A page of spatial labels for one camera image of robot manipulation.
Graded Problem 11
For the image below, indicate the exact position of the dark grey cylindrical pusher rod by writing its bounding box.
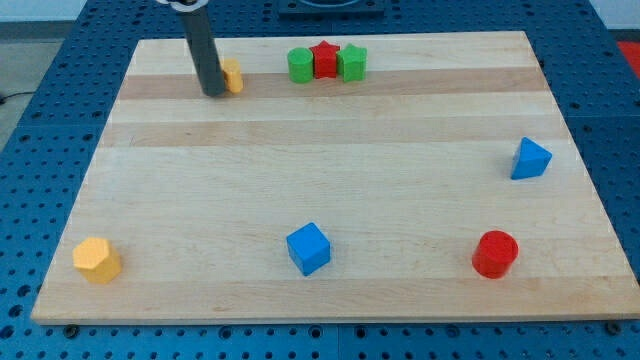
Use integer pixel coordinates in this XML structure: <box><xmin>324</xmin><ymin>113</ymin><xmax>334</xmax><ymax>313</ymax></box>
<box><xmin>175</xmin><ymin>3</ymin><xmax>226</xmax><ymax>97</ymax></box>

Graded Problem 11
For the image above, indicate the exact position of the yellow heart block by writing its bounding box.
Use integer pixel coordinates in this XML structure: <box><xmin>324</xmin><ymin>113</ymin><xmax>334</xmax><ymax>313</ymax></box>
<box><xmin>222</xmin><ymin>58</ymin><xmax>244</xmax><ymax>94</ymax></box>

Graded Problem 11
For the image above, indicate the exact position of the green cylinder block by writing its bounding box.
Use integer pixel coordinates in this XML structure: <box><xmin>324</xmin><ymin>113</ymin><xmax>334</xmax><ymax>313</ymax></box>
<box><xmin>287</xmin><ymin>47</ymin><xmax>314</xmax><ymax>83</ymax></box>

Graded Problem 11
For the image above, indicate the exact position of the red star block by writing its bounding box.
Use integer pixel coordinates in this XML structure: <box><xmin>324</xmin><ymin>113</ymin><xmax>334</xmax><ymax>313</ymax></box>
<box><xmin>310</xmin><ymin>40</ymin><xmax>340</xmax><ymax>79</ymax></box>

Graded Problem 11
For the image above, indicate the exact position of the green star block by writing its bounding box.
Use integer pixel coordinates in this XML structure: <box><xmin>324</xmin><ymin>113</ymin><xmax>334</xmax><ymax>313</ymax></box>
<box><xmin>336</xmin><ymin>43</ymin><xmax>368</xmax><ymax>82</ymax></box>

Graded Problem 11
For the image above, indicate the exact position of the blue cube block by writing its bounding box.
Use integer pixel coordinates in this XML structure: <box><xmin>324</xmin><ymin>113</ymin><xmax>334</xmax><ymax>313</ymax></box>
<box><xmin>286</xmin><ymin>222</ymin><xmax>331</xmax><ymax>276</ymax></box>

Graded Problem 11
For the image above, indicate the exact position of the yellow hexagon block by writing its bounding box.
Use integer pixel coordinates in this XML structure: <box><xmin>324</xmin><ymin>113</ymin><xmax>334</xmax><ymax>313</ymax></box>
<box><xmin>72</xmin><ymin>237</ymin><xmax>122</xmax><ymax>284</ymax></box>

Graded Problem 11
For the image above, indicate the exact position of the light wooden board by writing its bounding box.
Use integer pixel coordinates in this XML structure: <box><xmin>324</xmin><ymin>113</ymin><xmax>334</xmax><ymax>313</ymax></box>
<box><xmin>31</xmin><ymin>31</ymin><xmax>639</xmax><ymax>325</ymax></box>

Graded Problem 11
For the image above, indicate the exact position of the blue triangle block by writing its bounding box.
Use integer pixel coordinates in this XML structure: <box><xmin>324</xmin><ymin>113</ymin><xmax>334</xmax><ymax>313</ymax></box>
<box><xmin>511</xmin><ymin>137</ymin><xmax>552</xmax><ymax>180</ymax></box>

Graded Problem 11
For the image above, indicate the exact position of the red cylinder block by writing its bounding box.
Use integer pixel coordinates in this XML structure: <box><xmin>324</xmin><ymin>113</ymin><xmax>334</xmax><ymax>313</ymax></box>
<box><xmin>471</xmin><ymin>230</ymin><xmax>519</xmax><ymax>279</ymax></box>

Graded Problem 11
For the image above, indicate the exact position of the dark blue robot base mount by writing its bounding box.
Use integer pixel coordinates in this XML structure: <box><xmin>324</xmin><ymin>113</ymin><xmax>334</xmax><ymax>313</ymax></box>
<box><xmin>276</xmin><ymin>0</ymin><xmax>387</xmax><ymax>18</ymax></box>

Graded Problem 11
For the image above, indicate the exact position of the black cable on floor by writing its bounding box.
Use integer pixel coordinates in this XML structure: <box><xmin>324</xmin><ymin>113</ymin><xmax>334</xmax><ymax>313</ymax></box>
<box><xmin>0</xmin><ymin>90</ymin><xmax>34</xmax><ymax>106</ymax></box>

